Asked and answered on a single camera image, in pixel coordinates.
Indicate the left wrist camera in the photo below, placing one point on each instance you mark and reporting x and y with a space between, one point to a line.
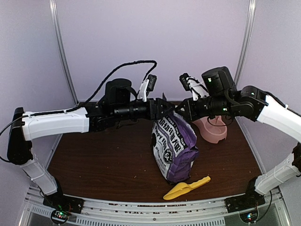
146 87

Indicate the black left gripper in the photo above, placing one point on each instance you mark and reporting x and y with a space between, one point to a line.
157 113

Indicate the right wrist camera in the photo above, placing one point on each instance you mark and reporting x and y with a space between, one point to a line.
197 89

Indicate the right circuit board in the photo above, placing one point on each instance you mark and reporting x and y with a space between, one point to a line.
249 216

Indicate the left aluminium corner post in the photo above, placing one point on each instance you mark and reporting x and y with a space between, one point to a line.
62 54

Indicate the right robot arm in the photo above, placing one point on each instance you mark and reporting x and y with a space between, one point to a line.
218 96

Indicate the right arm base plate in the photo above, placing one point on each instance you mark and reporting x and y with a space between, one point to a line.
243 202

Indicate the aluminium corner post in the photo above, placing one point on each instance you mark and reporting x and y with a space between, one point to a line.
62 54
246 39

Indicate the yellow plastic scoop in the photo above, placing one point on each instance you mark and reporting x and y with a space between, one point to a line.
184 188

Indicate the purple pet food bag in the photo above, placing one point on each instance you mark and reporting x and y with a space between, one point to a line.
174 147

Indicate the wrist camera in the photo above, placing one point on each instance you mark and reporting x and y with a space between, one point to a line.
146 87
197 89

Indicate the right aluminium corner post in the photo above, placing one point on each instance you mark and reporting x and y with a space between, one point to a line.
246 39

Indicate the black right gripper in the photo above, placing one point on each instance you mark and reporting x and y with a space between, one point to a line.
190 115

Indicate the front aluminium rail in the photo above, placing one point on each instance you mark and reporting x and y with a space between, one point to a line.
210 212

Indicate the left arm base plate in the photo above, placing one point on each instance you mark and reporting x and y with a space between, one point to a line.
65 203

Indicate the left circuit board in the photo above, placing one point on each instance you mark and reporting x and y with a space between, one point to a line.
59 217

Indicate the circuit board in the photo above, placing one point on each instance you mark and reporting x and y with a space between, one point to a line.
249 216
59 217

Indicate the pink double pet feeder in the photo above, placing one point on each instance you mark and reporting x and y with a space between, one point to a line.
212 130

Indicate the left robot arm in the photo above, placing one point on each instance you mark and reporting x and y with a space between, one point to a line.
119 103

